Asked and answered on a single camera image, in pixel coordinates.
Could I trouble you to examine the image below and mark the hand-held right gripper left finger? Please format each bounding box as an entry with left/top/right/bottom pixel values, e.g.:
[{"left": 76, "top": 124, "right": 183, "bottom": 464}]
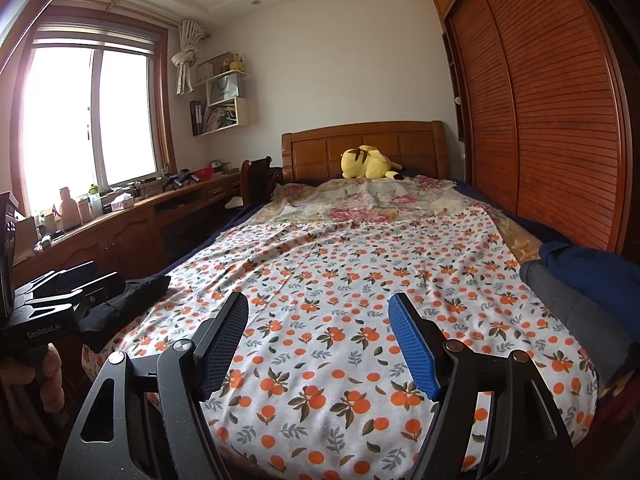
[{"left": 59, "top": 291, "right": 249, "bottom": 480}]

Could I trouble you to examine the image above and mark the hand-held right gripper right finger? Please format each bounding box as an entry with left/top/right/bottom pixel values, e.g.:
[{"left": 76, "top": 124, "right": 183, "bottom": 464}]
[{"left": 387, "top": 292, "right": 575, "bottom": 480}]

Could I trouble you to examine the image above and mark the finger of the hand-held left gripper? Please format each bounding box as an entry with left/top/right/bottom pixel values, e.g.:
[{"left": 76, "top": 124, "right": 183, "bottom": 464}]
[
  {"left": 15, "top": 260, "right": 98, "bottom": 303},
  {"left": 25, "top": 272, "right": 127, "bottom": 318}
]

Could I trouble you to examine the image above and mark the blue suit jacket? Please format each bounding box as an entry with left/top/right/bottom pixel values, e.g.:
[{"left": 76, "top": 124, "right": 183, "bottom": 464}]
[{"left": 540, "top": 241, "right": 640, "bottom": 311}]

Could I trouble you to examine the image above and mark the person's left hand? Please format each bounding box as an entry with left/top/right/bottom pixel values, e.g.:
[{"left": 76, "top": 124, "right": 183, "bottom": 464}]
[{"left": 0, "top": 345, "right": 63, "bottom": 403}]

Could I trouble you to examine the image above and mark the black cloth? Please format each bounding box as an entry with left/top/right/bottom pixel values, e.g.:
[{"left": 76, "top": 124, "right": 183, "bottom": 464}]
[{"left": 80, "top": 275, "right": 171, "bottom": 351}]

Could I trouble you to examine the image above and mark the pale pink bottle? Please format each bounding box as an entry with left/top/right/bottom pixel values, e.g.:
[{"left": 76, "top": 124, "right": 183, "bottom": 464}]
[{"left": 59, "top": 187, "right": 81, "bottom": 231}]

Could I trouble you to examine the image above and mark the wooden desk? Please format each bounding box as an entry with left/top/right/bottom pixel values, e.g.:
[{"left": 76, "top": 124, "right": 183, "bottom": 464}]
[{"left": 10, "top": 170, "right": 246, "bottom": 291}]

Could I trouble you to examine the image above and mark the orange fruit print bed sheet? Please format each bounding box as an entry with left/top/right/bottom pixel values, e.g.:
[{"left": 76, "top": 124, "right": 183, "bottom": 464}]
[{"left": 82, "top": 205, "right": 601, "bottom": 480}]

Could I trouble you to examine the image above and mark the black gadget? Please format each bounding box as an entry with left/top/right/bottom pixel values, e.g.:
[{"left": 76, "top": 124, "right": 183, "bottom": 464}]
[{"left": 162, "top": 169, "right": 193, "bottom": 192}]

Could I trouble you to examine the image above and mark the golden cloth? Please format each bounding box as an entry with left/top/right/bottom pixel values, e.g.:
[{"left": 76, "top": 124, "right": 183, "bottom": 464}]
[{"left": 500, "top": 220, "right": 543, "bottom": 261}]

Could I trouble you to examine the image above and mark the grey cloth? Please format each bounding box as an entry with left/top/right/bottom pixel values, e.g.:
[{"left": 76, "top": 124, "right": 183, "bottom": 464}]
[{"left": 520, "top": 260, "right": 636, "bottom": 381}]

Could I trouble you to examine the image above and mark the pink floral blanket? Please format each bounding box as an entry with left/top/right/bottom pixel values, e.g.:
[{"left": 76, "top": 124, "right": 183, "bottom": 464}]
[{"left": 265, "top": 175, "right": 481, "bottom": 226}]

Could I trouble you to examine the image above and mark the wooden chair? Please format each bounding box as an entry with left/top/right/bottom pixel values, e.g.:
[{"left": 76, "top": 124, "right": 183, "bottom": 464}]
[{"left": 241, "top": 156, "right": 283, "bottom": 206}]

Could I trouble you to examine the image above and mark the wooden framed window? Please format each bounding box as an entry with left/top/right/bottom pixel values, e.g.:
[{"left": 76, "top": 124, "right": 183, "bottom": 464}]
[{"left": 12, "top": 15, "right": 176, "bottom": 206}]

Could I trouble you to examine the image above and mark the yellow plush toy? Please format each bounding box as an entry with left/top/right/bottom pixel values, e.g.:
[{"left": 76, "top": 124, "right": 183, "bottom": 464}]
[{"left": 341, "top": 145, "right": 404, "bottom": 180}]

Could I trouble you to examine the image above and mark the wooden bed headboard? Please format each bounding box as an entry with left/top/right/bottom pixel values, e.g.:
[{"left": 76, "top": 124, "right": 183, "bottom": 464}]
[{"left": 281, "top": 120, "right": 447, "bottom": 183}]

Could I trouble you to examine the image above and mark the white shopping bag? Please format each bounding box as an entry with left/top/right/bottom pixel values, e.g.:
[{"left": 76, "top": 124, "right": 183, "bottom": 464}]
[{"left": 207, "top": 72, "right": 241, "bottom": 106}]

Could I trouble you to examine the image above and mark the tied beige curtain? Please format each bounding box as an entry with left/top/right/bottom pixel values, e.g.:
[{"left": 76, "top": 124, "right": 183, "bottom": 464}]
[{"left": 171, "top": 19, "right": 210, "bottom": 95}]

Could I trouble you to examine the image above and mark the wooden slatted wardrobe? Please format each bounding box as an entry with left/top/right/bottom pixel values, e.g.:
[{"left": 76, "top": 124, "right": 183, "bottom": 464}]
[{"left": 431, "top": 0, "right": 633, "bottom": 256}]

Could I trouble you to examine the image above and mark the white wall shelf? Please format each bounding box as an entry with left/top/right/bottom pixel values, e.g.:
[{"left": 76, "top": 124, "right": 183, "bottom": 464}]
[{"left": 189, "top": 51, "right": 249, "bottom": 137}]

